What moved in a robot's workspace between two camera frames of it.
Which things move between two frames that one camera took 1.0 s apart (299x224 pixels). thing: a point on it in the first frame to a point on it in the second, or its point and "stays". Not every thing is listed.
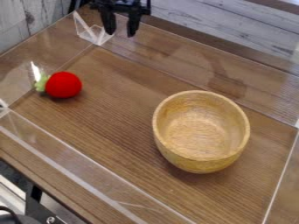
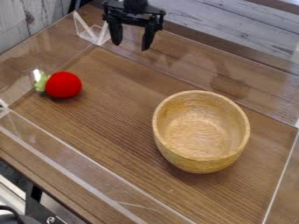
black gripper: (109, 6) to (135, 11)
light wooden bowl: (201, 129) stays
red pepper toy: (61, 84) stays
